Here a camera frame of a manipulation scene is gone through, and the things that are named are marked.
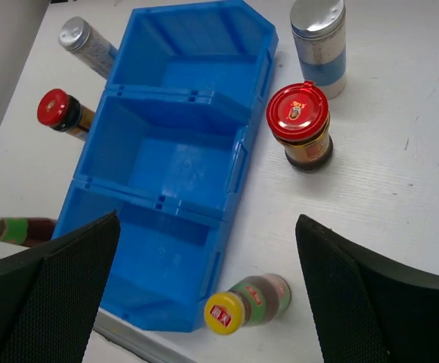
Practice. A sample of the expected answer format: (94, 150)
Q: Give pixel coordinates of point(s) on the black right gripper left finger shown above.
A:
(50, 294)

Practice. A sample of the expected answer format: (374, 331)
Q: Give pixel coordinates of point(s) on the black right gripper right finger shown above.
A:
(366, 307)

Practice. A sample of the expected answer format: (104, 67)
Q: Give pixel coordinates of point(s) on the yellow-cap sauce bottle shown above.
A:
(26, 232)
(253, 301)

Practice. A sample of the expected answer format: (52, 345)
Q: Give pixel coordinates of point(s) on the red-lid sauce jar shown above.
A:
(298, 116)
(64, 113)

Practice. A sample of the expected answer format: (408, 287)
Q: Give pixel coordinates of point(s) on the blue bin near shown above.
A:
(167, 262)

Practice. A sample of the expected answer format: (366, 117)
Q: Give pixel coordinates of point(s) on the blue bin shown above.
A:
(187, 150)
(167, 262)
(198, 49)

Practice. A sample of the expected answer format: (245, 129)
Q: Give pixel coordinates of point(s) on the blue bin middle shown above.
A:
(187, 150)

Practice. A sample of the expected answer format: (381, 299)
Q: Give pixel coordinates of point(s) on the left silver-capped spice shaker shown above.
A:
(83, 41)

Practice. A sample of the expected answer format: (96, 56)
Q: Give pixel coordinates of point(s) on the silver-capped spice shaker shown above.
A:
(319, 33)
(83, 41)

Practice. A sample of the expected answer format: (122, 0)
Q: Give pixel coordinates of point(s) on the right silver-capped spice shaker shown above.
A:
(319, 33)

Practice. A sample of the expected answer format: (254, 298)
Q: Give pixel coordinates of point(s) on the blue bin far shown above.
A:
(198, 49)

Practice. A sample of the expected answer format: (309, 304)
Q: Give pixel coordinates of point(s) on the aluminium table edge rail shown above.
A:
(121, 334)

